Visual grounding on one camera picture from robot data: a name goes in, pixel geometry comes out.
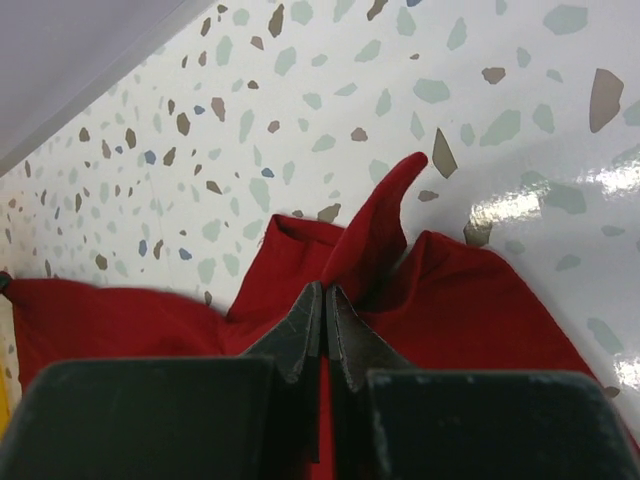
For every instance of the dark red t shirt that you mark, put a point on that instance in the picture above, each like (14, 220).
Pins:
(440, 304)

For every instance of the yellow plastic tray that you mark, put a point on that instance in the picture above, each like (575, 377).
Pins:
(6, 323)

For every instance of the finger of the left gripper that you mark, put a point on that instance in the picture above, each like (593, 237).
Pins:
(5, 281)

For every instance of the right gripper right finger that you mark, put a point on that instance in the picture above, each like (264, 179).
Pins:
(393, 420)

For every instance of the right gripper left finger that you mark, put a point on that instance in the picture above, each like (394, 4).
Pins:
(253, 416)

